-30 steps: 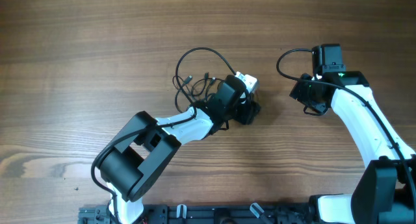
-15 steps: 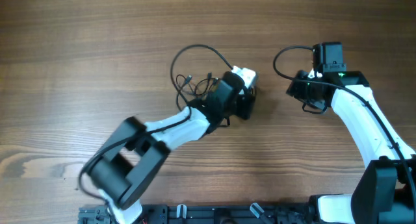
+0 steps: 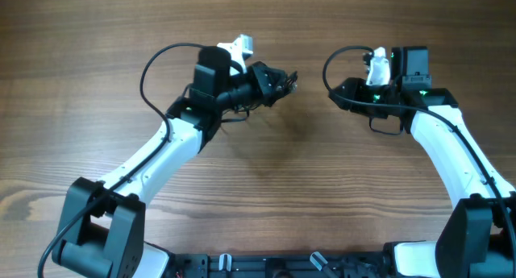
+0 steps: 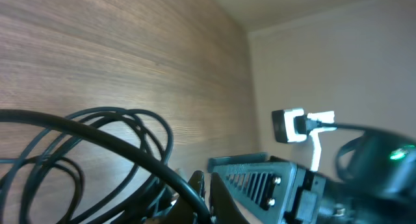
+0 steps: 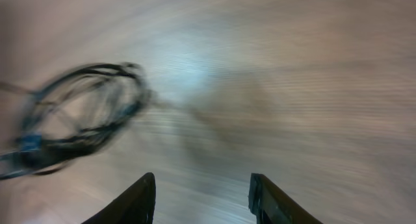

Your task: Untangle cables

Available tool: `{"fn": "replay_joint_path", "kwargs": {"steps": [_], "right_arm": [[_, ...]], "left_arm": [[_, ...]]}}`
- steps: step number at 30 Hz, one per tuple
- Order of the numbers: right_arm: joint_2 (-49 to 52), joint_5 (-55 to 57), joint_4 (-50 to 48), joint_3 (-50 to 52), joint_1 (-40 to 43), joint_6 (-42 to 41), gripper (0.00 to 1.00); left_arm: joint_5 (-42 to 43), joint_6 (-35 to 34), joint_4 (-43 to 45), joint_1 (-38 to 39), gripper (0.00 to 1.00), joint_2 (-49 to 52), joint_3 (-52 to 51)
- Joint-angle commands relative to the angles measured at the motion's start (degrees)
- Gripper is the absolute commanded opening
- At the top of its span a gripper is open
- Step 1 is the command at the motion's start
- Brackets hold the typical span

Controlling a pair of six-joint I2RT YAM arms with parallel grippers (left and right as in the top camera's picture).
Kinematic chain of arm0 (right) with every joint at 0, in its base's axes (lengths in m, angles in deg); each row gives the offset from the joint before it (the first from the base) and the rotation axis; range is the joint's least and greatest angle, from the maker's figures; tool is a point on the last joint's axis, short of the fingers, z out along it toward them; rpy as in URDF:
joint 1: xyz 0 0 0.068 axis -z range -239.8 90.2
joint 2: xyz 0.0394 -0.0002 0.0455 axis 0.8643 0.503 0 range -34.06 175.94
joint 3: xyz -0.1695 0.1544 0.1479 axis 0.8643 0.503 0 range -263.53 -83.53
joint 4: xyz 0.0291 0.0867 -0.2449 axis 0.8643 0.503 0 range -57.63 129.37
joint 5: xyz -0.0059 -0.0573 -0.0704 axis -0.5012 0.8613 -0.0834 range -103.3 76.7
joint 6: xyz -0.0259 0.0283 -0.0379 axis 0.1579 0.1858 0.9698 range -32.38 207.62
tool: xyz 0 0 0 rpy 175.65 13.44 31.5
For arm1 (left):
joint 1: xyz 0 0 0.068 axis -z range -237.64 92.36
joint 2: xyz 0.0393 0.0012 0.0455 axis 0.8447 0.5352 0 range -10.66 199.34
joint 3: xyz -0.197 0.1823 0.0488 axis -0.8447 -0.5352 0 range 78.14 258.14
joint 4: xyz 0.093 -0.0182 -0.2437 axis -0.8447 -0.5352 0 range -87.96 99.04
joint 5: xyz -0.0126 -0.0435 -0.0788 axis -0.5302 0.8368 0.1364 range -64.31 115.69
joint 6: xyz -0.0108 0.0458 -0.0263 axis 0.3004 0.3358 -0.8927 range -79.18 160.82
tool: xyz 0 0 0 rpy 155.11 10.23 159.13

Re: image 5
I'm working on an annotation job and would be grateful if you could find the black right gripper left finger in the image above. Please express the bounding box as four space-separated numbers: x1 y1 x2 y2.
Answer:
82 172 156 224

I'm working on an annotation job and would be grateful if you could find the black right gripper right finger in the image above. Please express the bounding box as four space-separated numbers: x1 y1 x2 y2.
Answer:
248 173 322 224

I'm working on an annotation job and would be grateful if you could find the black cable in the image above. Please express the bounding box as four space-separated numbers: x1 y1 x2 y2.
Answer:
0 62 152 181

